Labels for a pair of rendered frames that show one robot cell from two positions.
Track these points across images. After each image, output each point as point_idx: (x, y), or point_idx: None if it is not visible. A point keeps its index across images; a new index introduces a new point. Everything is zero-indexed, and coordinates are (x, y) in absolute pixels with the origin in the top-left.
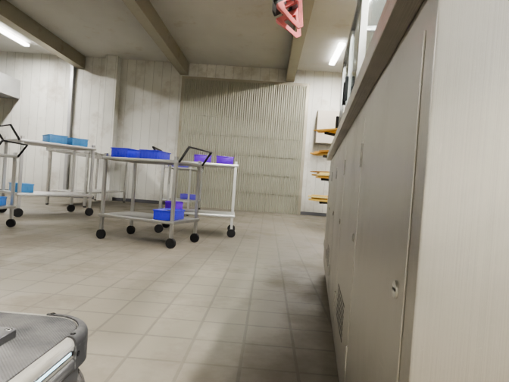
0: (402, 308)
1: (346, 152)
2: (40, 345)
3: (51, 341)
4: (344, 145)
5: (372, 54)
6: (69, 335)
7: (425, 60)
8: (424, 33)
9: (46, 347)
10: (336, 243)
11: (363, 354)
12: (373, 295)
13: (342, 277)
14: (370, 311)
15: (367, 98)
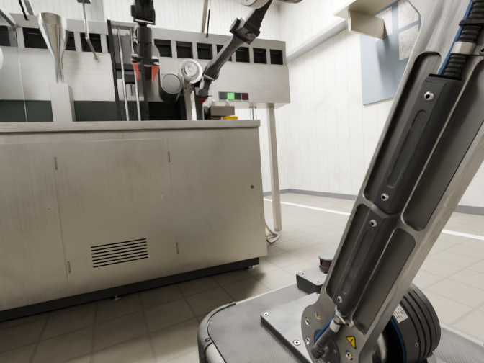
0: (257, 188)
1: (56, 151)
2: (256, 304)
3: (248, 305)
4: (3, 142)
5: (218, 127)
6: (235, 302)
7: (255, 141)
8: (253, 135)
9: (255, 300)
10: (25, 233)
11: (220, 220)
12: (227, 198)
13: (121, 231)
14: (225, 204)
15: (166, 130)
